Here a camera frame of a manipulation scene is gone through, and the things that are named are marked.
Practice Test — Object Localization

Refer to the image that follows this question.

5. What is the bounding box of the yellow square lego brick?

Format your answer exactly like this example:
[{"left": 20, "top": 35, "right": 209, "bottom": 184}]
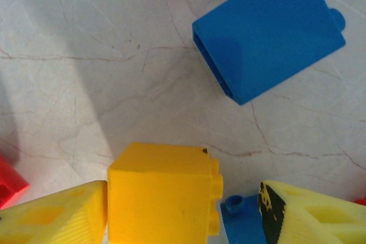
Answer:
[{"left": 107, "top": 142, "right": 224, "bottom": 244}]

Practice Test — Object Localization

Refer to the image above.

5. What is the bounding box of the large blue lego brick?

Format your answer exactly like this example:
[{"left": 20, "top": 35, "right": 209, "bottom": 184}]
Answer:
[{"left": 191, "top": 0, "right": 347, "bottom": 106}]

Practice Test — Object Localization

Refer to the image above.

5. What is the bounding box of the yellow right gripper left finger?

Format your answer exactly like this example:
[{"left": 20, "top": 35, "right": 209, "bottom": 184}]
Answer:
[{"left": 0, "top": 180, "right": 109, "bottom": 244}]

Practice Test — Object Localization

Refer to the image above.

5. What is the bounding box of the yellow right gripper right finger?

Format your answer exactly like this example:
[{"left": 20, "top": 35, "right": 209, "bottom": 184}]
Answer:
[{"left": 258, "top": 180, "right": 366, "bottom": 244}]

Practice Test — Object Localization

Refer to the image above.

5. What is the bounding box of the small blue lego brick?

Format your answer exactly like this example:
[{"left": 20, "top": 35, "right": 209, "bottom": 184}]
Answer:
[{"left": 220, "top": 194, "right": 269, "bottom": 244}]

